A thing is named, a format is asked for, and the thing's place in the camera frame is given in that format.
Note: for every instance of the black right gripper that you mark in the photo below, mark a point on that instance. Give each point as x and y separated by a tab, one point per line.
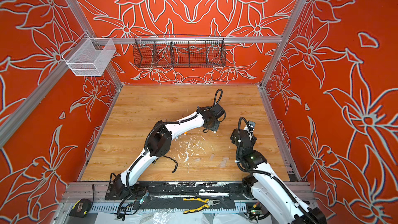
233	136

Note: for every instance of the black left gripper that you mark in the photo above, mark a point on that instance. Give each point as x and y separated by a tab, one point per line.
215	127

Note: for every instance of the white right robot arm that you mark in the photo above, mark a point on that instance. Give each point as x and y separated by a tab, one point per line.
264	185

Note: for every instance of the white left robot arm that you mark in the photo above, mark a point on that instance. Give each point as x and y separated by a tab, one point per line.
158	144

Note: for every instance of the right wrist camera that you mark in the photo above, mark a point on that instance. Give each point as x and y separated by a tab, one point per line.
251	125

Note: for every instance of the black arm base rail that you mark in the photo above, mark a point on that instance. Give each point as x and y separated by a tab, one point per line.
233	190

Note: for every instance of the black wire wall basket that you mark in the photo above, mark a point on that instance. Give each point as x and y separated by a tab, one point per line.
179	52

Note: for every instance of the white wire mesh basket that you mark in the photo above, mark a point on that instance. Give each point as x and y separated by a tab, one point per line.
89	56

